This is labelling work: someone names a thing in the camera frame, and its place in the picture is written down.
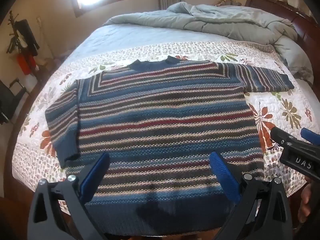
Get light blue bed sheet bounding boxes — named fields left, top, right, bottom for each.
left=65, top=23, right=275, bottom=63

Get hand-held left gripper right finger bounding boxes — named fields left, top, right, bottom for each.
left=209, top=151, right=293, bottom=240

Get floral quilted bedspread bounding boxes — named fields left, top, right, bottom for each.
left=11, top=40, right=314, bottom=217

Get grey comforter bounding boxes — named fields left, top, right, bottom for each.
left=104, top=2, right=314, bottom=85

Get person's right hand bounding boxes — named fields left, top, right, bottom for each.
left=299, top=182, right=313, bottom=223

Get red bag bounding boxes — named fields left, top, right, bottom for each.
left=16, top=53, right=32, bottom=76

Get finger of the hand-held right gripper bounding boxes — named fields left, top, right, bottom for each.
left=270, top=126, right=298, bottom=151
left=301, top=127, right=320, bottom=146

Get striped knit sweater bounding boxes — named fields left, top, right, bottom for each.
left=45, top=56, right=295, bottom=236

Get dark wooden headboard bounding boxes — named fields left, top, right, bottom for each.
left=244, top=0, right=320, bottom=80

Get coat rack with dark clothes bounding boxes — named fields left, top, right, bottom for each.
left=6, top=11, right=40, bottom=57

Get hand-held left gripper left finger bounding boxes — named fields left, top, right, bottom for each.
left=27, top=152, right=111, bottom=240

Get black chair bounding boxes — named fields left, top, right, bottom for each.
left=0, top=78, right=27, bottom=125

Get patterned pillow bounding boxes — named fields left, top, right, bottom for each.
left=214, top=0, right=242, bottom=7

